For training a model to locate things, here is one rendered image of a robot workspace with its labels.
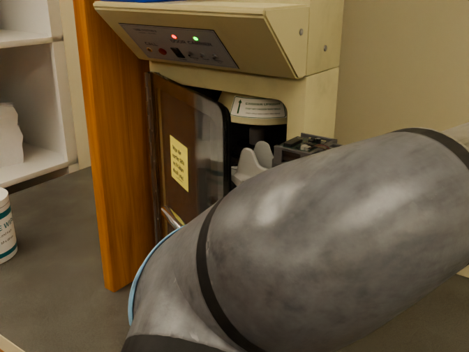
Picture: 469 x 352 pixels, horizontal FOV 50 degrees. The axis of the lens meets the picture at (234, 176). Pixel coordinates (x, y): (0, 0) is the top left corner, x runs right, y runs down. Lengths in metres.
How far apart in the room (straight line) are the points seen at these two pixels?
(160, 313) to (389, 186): 0.16
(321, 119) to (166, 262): 0.51
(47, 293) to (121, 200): 0.25
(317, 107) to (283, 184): 0.53
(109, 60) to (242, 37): 0.32
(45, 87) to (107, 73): 1.06
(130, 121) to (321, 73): 0.39
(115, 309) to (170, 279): 0.71
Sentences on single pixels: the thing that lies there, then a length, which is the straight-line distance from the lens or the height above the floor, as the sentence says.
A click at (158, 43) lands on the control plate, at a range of 0.83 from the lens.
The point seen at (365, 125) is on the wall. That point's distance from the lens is 1.20.
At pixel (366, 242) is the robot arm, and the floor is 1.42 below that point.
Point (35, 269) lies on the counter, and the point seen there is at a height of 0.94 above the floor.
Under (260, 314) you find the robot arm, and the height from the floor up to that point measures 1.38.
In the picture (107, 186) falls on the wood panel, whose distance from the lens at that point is 0.99.
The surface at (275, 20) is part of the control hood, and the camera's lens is 0.66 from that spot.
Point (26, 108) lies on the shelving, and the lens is 2.13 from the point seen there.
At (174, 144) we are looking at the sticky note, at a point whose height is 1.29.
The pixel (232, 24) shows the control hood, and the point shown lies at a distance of 0.69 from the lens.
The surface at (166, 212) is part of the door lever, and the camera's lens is 0.79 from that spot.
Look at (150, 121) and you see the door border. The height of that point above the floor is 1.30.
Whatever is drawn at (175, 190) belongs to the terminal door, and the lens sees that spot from 0.88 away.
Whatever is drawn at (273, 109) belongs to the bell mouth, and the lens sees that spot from 0.84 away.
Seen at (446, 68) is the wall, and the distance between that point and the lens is 1.13.
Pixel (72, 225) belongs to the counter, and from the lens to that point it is 1.39.
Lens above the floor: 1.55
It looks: 22 degrees down
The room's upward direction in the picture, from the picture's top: straight up
